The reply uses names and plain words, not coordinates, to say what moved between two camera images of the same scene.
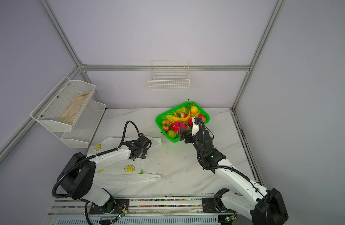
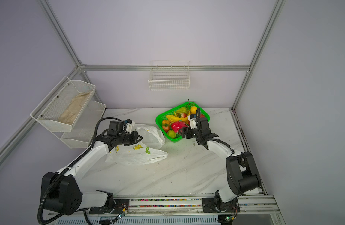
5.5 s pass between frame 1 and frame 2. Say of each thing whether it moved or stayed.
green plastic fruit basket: stayed
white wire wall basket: stayed
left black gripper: moved
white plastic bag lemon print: moved
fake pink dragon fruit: stayed
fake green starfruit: stayed
